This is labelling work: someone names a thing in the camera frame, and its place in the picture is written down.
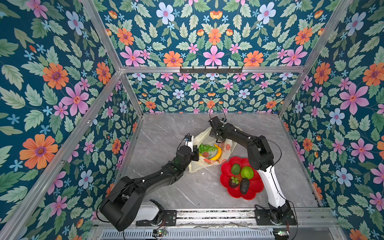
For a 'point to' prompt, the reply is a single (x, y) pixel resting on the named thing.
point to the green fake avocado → (235, 169)
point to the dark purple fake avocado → (244, 185)
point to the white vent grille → (190, 234)
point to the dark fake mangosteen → (233, 182)
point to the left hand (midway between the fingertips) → (199, 142)
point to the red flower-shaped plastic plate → (256, 185)
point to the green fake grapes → (206, 148)
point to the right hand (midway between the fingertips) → (215, 133)
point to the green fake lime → (247, 172)
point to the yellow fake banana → (218, 155)
